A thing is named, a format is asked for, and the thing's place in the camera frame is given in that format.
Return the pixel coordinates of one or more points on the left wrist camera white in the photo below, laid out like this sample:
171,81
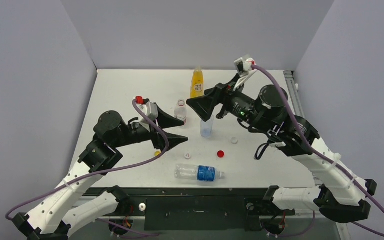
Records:
147,108

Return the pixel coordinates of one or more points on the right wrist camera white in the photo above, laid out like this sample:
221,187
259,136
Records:
244,70

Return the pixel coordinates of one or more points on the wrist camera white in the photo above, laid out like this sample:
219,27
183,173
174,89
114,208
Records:
244,70
147,108

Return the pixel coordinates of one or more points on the yellow juice bottle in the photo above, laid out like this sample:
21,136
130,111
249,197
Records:
197,83

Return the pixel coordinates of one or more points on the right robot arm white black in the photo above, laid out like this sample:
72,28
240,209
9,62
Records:
341,197

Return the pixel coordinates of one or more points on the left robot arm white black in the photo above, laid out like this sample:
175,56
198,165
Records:
56,217

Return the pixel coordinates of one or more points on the yellow bottle cap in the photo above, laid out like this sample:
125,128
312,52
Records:
157,153

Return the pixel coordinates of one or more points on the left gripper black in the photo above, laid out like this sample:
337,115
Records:
165,121

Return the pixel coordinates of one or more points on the clear water bottle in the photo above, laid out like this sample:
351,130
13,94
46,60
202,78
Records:
206,127

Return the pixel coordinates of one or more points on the clear white bottle cap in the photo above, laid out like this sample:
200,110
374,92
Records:
234,140

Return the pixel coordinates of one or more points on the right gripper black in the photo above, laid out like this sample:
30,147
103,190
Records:
221,101

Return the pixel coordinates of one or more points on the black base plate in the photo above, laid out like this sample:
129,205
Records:
199,209

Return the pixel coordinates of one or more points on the red bottle cap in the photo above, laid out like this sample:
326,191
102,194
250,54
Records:
220,154

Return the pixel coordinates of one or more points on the clear bottle blue label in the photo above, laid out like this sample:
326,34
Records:
200,173

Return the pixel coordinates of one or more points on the aluminium frame rail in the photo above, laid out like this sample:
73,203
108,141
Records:
303,109

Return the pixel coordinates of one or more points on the clear bottle red label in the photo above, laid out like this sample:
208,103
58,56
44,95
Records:
180,111

